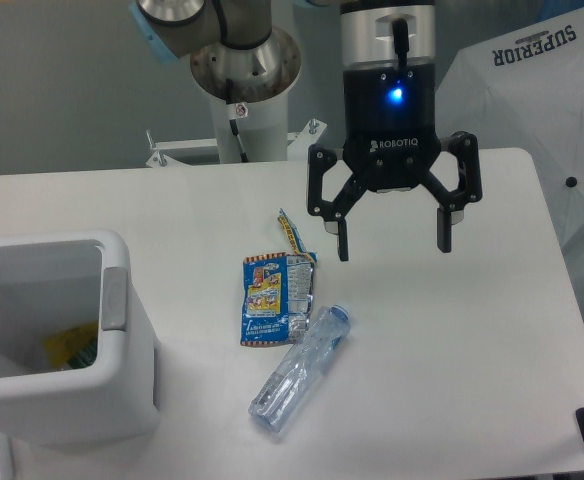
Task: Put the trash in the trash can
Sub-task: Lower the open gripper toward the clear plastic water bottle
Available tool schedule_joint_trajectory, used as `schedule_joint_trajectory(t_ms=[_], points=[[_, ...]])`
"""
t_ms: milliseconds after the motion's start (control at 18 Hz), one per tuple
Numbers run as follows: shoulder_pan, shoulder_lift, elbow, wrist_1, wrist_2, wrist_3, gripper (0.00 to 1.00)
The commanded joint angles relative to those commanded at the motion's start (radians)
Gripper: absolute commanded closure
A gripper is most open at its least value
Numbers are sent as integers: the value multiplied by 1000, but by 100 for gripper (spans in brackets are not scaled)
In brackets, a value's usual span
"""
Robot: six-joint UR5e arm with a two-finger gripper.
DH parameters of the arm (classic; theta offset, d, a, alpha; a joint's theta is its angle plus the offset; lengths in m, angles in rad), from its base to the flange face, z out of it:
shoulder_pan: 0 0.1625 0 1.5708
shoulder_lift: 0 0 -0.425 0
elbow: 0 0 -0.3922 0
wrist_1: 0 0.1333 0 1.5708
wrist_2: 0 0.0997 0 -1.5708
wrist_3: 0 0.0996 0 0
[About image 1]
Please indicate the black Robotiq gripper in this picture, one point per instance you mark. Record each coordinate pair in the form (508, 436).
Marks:
(388, 52)

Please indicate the blue snack wrapper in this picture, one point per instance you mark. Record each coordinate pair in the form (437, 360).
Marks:
(278, 292)

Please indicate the crushed clear plastic bottle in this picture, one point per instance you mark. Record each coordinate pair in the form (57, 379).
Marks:
(300, 368)

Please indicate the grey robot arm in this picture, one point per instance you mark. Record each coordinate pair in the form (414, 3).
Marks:
(241, 59)

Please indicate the yellow trash in bin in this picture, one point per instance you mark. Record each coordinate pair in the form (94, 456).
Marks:
(75, 348)

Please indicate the white trash can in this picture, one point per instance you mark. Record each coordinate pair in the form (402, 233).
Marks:
(51, 283)

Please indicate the white Superior umbrella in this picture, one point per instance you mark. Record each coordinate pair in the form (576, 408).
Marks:
(525, 89)

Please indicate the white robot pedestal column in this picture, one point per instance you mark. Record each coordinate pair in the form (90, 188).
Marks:
(251, 131)

